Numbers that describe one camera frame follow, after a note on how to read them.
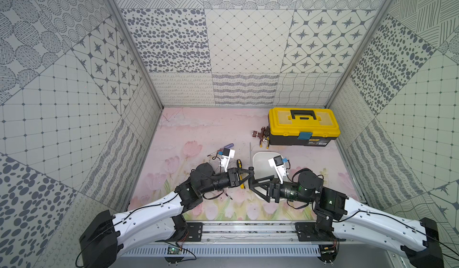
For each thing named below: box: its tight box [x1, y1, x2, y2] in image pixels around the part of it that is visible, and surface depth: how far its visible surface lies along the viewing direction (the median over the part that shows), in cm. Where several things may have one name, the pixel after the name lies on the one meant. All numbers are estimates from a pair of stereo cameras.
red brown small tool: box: [251, 128, 263, 140], surface depth 106 cm
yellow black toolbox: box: [268, 107, 341, 148], surface depth 93 cm
